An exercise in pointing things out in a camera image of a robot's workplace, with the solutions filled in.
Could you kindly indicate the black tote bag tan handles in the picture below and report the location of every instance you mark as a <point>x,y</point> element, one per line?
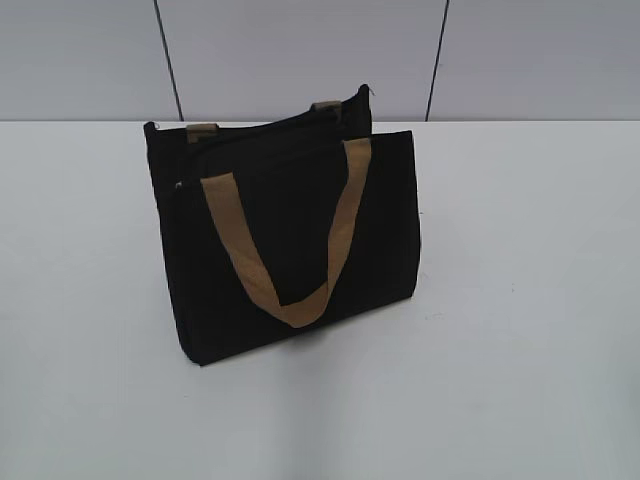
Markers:
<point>283,228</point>

